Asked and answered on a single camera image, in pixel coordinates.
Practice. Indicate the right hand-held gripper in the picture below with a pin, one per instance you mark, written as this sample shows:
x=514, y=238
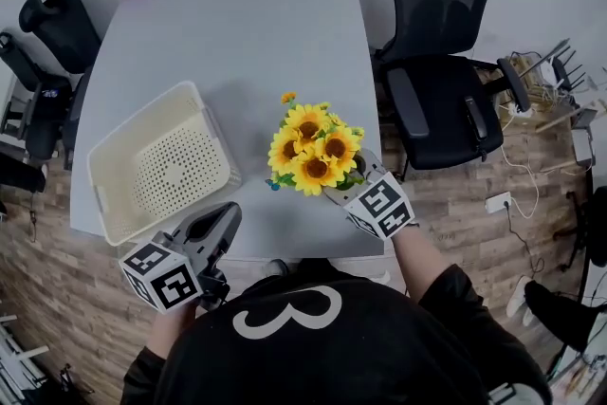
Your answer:
x=379, y=206

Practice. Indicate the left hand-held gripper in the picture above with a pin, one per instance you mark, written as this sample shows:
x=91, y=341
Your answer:
x=163, y=280

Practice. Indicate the yellow sunflower bouquet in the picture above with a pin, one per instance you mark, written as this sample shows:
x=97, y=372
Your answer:
x=308, y=128

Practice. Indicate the cream plastic basket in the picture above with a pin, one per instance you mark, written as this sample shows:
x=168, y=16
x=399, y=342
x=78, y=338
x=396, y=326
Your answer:
x=166, y=166

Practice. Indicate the person's right forearm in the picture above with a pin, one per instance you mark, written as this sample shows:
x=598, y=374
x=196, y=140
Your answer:
x=419, y=265

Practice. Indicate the person's left forearm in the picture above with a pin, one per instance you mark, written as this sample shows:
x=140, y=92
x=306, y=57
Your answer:
x=171, y=332

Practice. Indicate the person's grey shoe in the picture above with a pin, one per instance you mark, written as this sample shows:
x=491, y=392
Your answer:
x=275, y=267

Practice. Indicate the white power strip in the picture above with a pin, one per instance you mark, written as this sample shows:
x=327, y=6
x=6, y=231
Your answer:
x=498, y=202
x=519, y=111

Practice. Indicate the person's black printed shirt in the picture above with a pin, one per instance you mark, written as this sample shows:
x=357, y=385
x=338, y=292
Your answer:
x=332, y=355

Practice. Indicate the small white router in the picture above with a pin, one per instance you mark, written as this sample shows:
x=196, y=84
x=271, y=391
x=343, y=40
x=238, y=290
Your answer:
x=548, y=73

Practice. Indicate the wooden stick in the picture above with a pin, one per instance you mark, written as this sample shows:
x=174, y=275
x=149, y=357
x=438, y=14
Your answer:
x=569, y=116

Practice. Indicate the black router with antennas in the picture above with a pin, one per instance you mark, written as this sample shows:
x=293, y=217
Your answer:
x=562, y=78

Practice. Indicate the grey white waist device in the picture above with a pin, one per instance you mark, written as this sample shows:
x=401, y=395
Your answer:
x=526, y=393

